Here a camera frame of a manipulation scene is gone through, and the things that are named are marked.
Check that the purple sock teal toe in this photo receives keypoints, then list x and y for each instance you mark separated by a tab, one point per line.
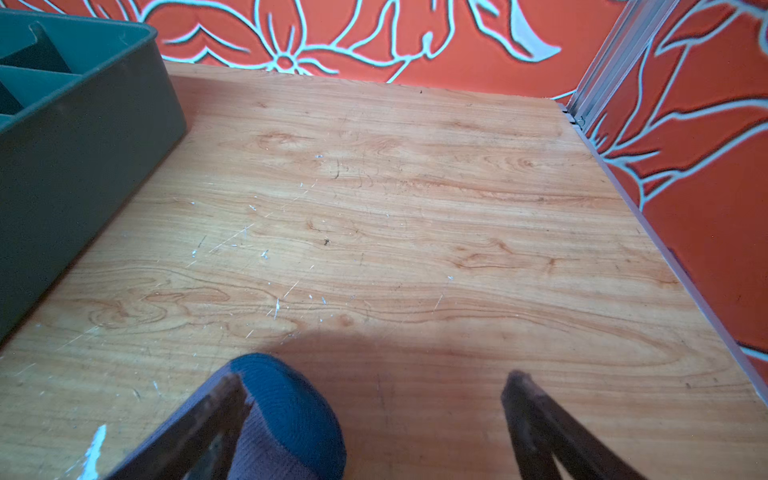
291	431

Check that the aluminium corner post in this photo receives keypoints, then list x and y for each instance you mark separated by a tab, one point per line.
633	30

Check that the green compartment tray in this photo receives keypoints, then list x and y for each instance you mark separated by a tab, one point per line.
87	113

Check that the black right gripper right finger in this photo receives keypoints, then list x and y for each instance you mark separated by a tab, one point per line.
545	436

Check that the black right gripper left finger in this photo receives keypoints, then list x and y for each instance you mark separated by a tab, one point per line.
201	444

